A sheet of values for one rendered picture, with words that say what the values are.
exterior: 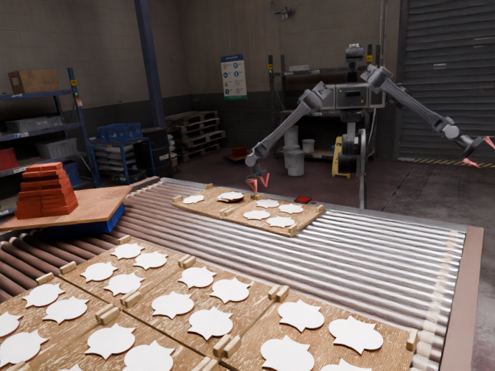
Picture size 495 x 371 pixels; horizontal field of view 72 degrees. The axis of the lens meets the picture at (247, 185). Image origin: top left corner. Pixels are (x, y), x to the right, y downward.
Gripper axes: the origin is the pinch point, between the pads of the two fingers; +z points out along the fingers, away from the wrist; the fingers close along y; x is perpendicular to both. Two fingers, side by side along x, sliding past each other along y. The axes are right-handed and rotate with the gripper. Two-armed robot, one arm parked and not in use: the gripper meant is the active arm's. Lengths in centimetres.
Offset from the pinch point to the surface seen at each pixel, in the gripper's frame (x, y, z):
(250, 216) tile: -6.8, -20.7, 8.9
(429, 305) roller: -92, -42, 33
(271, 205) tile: -7.1, -3.2, 9.5
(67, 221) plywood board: 47, -86, -16
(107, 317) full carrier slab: -19, -106, 9
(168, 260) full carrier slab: -5, -72, 8
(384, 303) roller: -81, -48, 30
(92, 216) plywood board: 41, -76, -14
